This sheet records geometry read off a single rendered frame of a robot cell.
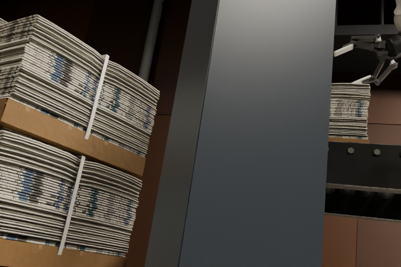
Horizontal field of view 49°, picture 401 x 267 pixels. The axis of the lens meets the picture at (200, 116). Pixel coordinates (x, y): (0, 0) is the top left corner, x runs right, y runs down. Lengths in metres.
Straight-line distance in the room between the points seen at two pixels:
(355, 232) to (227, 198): 3.83
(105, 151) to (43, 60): 0.23
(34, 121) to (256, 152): 0.44
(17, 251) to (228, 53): 0.50
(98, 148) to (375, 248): 3.65
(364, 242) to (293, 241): 3.77
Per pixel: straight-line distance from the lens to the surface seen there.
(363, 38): 1.69
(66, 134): 0.92
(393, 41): 1.66
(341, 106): 1.44
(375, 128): 4.63
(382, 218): 1.74
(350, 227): 4.40
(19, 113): 0.86
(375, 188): 1.25
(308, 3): 0.76
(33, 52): 0.90
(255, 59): 0.66
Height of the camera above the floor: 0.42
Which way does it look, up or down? 19 degrees up
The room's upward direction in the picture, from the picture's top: 9 degrees clockwise
